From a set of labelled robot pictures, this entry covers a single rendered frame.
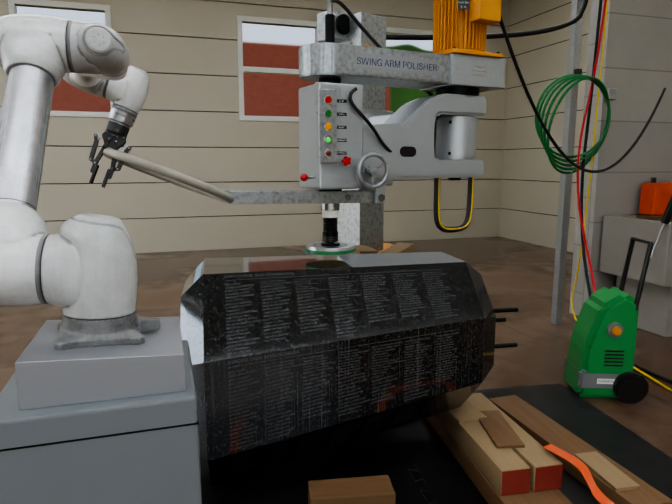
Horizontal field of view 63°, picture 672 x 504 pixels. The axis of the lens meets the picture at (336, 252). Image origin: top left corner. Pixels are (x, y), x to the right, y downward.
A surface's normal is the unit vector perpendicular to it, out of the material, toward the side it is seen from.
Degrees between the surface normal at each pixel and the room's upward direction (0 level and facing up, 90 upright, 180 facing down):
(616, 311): 90
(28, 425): 90
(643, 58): 90
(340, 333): 45
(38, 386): 90
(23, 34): 64
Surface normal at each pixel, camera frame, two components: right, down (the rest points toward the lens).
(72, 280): 0.18, 0.17
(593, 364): -0.07, 0.16
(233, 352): 0.17, -0.59
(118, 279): 0.81, 0.09
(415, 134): 0.44, 0.15
